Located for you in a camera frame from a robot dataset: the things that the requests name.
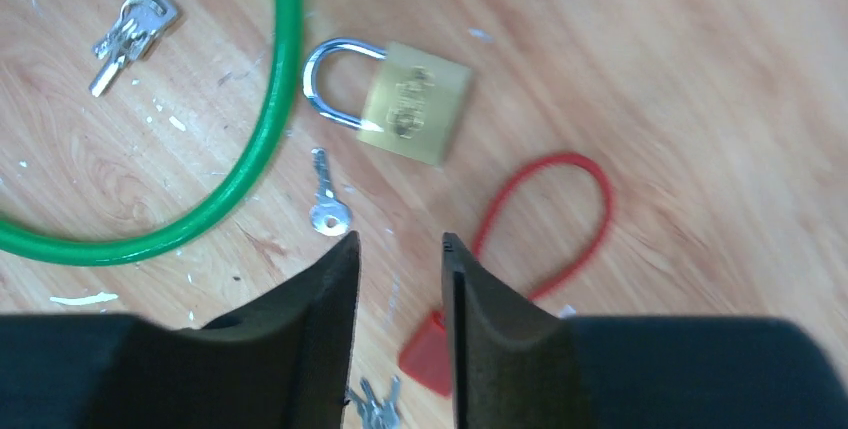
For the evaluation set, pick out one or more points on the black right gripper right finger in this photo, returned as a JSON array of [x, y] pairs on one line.
[[515, 365]]

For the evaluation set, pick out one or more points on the small padlock key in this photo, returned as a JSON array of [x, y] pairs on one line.
[[329, 216]]

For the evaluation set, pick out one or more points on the green cable lock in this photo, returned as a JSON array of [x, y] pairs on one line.
[[257, 154]]

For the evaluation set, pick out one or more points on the red cable lock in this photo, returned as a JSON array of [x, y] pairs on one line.
[[546, 222]]

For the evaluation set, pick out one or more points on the brass padlock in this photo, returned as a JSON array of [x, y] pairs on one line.
[[413, 105]]

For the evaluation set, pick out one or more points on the silver key bunch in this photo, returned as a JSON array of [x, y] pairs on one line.
[[139, 25]]

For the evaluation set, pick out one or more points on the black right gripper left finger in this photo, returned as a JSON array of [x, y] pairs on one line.
[[279, 361]]

